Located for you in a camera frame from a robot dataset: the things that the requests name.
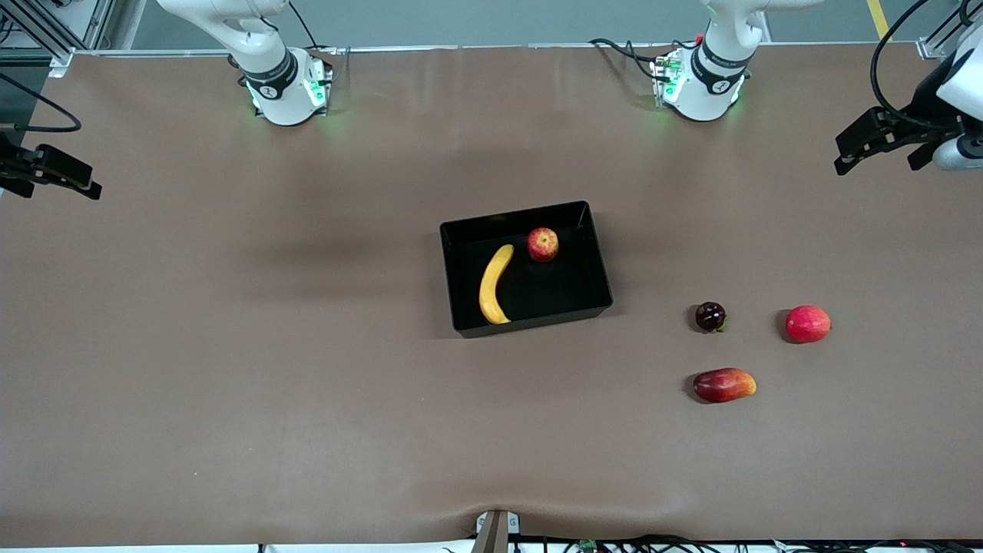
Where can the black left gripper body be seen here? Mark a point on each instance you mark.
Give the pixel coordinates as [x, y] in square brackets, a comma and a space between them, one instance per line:
[927, 108]

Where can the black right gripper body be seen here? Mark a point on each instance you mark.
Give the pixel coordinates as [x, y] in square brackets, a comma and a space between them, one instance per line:
[9, 161]

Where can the small red yellow apple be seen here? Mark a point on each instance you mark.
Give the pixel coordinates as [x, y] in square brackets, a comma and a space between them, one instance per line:
[542, 244]

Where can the black plastic box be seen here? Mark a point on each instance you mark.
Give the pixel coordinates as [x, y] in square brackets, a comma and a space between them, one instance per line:
[553, 296]

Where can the yellow banana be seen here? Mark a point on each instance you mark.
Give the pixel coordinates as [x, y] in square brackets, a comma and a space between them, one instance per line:
[495, 284]

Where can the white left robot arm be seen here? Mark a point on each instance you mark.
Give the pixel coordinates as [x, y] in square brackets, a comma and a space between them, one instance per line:
[710, 84]

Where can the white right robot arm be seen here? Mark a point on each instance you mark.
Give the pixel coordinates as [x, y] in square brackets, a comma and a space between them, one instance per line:
[280, 92]

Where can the red round peach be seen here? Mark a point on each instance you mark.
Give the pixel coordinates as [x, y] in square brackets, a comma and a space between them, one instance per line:
[807, 324]

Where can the dark purple plum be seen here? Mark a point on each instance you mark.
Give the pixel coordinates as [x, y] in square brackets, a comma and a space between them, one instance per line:
[710, 316]

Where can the red yellow mango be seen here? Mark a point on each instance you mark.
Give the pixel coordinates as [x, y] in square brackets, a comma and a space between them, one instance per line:
[724, 385]

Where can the small green circuit board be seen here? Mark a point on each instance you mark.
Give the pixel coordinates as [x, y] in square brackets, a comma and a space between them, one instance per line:
[587, 546]

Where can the aluminium frame post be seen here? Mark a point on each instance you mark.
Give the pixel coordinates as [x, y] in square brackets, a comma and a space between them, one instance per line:
[46, 34]
[941, 42]

